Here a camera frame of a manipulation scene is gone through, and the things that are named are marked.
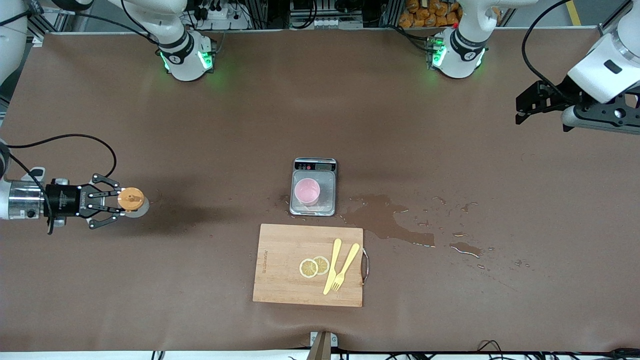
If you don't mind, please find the orange snack bag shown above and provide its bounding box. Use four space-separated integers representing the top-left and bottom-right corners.
398 0 463 28

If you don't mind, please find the large brown liquid puddle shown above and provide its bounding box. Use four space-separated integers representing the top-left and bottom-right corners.
342 194 436 248

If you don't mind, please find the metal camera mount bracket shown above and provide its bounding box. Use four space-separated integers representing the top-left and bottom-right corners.
309 331 339 360

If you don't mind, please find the translucent sauce bottle orange cap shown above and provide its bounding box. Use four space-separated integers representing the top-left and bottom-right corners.
117 187 150 219

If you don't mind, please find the pink cup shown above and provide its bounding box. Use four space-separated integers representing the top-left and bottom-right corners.
294 178 321 206

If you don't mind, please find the silver digital kitchen scale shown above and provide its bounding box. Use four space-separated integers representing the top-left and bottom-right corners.
289 157 338 217

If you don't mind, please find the white power strip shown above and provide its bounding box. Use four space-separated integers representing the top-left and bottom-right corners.
200 5 251 31

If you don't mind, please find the wooden cutting board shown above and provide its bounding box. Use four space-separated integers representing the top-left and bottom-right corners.
252 223 370 308

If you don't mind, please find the yellow plastic knife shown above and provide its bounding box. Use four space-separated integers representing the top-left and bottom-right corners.
323 238 343 296

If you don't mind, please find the yellow plastic fork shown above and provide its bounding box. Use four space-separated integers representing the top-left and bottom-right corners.
331 243 361 292

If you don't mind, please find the small brown liquid puddle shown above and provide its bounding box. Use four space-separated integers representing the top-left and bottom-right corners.
449 242 485 259

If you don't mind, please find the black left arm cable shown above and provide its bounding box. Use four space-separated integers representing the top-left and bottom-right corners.
521 0 581 101

